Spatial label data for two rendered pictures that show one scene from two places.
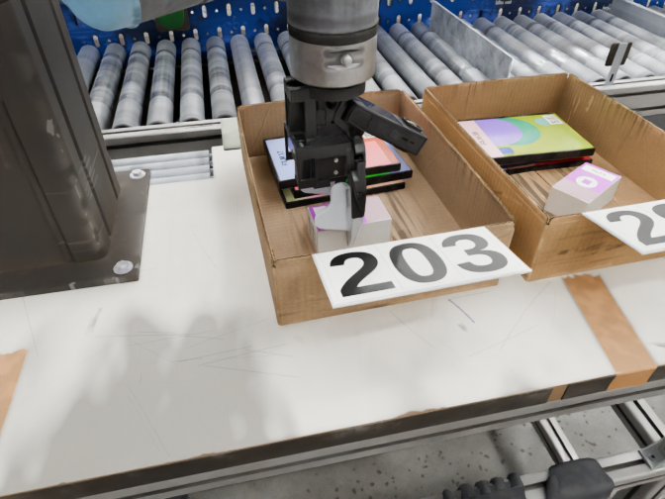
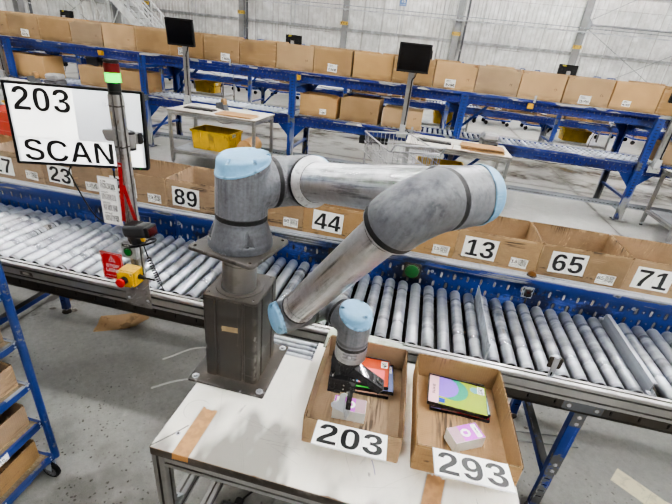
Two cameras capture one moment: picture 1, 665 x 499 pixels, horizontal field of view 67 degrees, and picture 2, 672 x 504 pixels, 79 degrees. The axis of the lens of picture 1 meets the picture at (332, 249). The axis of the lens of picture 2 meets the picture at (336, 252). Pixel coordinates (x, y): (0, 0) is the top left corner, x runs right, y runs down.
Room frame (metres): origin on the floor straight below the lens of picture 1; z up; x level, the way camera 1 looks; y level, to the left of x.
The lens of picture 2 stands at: (-0.36, -0.28, 1.78)
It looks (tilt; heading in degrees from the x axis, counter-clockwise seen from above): 27 degrees down; 22
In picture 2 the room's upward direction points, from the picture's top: 6 degrees clockwise
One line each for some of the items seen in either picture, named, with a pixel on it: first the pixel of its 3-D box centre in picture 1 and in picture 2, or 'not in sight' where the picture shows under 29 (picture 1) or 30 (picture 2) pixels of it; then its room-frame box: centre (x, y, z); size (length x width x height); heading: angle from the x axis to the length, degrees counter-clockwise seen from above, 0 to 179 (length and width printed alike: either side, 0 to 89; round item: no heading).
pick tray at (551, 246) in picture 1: (551, 158); (459, 413); (0.67, -0.34, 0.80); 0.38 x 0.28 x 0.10; 14
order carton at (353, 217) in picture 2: not in sight; (345, 214); (1.59, 0.48, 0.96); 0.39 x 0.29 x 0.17; 102
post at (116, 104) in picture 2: not in sight; (130, 211); (0.71, 1.05, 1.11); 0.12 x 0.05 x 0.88; 102
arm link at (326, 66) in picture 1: (333, 55); (350, 351); (0.52, 0.00, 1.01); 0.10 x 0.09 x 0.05; 16
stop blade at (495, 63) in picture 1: (464, 43); (481, 319); (1.30, -0.33, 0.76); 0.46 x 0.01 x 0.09; 12
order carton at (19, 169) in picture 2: not in sight; (34, 160); (1.16, 2.39, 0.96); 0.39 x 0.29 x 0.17; 102
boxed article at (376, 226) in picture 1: (348, 226); (349, 409); (0.53, -0.02, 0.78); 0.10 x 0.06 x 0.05; 106
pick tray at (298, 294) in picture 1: (351, 184); (359, 390); (0.60, -0.03, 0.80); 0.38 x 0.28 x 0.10; 14
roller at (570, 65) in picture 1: (541, 51); (532, 337); (1.35, -0.56, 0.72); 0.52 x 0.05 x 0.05; 12
